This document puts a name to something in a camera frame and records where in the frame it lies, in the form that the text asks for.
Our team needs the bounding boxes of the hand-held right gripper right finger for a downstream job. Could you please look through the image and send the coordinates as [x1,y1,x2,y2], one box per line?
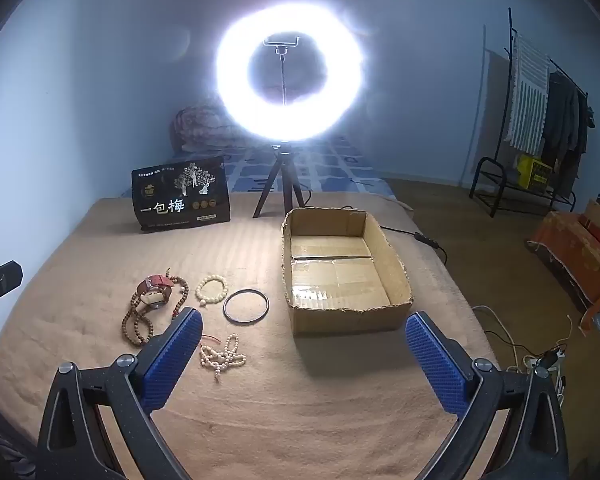
[404,311,571,480]

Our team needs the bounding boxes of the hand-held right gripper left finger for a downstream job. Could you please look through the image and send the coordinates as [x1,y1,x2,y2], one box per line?
[36,306,204,480]

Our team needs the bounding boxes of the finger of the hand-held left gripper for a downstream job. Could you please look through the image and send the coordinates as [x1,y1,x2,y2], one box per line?
[0,260,24,312]

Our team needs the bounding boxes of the white bead necklace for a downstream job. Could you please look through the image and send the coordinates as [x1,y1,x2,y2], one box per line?
[199,334,247,383]

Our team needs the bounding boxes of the brown wooden bead necklace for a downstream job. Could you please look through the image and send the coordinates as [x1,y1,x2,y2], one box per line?
[121,268,191,347]

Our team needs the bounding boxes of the cream bead bracelet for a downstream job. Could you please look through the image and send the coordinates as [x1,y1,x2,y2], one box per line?
[195,274,229,307]

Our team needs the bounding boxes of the red strap wristwatch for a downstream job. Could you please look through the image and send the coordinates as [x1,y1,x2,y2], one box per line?
[136,272,178,309]

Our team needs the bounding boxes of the dark thin bangle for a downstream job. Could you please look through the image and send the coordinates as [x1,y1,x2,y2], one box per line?
[223,289,270,326]

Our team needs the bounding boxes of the cardboard box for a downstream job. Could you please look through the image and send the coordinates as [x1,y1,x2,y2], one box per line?
[280,206,414,337]

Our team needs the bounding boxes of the white power strip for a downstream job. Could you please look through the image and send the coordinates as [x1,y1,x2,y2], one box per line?
[522,350,568,411]

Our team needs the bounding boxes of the black snack bag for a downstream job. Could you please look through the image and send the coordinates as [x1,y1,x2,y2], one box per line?
[131,156,231,233]

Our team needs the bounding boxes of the orange cloth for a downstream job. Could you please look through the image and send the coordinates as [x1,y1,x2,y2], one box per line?
[527,210,600,336]

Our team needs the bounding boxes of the black clothes rack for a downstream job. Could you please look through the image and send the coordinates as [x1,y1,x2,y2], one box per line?
[469,7,593,218]

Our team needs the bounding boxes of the yellow box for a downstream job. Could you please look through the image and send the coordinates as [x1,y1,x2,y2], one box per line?
[515,154,553,191]

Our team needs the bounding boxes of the black tripod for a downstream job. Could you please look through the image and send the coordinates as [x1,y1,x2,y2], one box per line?
[252,141,306,219]

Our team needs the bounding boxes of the blue patterned bedsheet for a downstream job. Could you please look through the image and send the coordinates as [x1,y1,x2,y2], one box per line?
[115,135,396,198]

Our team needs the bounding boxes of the folded patterned quilt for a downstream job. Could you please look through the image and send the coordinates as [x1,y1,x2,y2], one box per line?
[169,106,241,153]

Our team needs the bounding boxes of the dark hanging clothes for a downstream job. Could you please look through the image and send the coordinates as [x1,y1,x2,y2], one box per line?
[540,72,595,176]

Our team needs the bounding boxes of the striped towel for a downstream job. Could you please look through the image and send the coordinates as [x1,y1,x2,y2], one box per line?
[505,34,551,153]

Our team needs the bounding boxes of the phone holder clamp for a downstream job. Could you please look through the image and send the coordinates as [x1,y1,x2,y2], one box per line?
[262,35,301,107]

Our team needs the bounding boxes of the white cable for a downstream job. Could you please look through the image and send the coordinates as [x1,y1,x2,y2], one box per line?
[472,305,528,363]

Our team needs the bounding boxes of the black ring light cable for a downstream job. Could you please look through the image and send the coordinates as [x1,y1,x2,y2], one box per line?
[300,187,448,266]

